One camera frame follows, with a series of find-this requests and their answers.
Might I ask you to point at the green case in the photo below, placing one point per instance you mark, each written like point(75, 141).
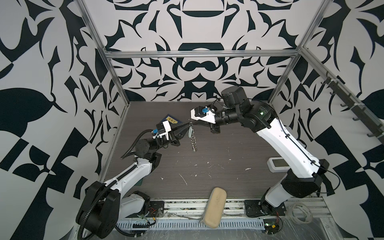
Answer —
point(140, 182)

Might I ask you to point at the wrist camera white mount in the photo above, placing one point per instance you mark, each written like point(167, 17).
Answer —
point(162, 130)
point(205, 114)

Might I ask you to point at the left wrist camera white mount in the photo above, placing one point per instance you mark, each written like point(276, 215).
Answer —
point(162, 130)

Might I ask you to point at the beige oblong pouch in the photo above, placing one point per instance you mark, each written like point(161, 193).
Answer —
point(215, 208)

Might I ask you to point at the pale green key tag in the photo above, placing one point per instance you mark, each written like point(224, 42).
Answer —
point(191, 132)

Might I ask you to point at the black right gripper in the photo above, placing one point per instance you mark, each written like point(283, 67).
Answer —
point(215, 128)

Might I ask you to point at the blue notebook with yellow label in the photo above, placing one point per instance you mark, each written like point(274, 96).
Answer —
point(172, 120)

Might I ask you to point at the perforated white cable tray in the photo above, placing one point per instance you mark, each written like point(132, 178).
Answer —
point(185, 224)

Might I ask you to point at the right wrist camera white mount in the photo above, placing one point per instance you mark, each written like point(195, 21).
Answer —
point(205, 114)

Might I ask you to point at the black wall hook rail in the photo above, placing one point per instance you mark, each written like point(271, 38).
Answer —
point(351, 102)

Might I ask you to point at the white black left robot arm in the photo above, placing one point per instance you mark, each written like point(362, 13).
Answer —
point(105, 203)

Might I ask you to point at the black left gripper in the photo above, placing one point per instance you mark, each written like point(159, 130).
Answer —
point(173, 136)

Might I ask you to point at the white digital scale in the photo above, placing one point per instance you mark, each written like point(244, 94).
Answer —
point(277, 165)

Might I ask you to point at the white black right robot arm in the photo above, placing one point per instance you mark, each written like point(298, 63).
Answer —
point(306, 173)

